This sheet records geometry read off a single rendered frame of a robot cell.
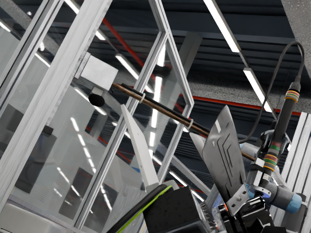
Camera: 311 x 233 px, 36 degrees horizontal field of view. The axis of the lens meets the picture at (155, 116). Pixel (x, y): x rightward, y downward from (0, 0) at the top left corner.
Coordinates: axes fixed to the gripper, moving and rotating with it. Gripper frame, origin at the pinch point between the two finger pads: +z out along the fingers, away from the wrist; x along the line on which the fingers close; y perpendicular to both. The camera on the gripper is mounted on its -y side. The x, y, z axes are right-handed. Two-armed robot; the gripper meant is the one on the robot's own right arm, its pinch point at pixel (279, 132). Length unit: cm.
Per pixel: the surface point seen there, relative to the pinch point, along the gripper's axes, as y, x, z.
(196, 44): -381, 147, -677
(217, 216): 35.1, 9.9, 12.4
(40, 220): 55, 56, 12
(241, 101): -389, 31, -883
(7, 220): 58, 66, 11
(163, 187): 39, 24, 44
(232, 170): 23.7, 10.4, 22.3
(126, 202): 41, 36, 11
